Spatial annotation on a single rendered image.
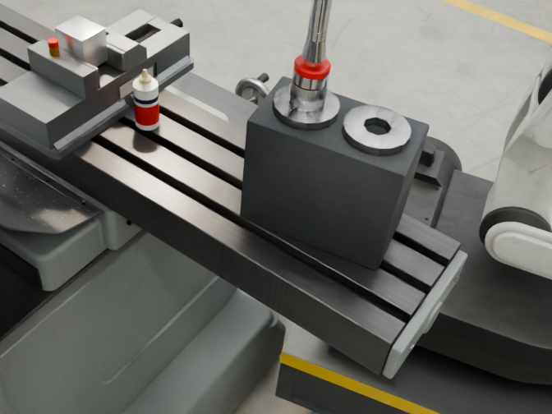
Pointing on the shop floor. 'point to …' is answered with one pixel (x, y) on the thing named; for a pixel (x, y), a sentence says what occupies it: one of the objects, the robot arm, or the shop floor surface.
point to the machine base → (218, 362)
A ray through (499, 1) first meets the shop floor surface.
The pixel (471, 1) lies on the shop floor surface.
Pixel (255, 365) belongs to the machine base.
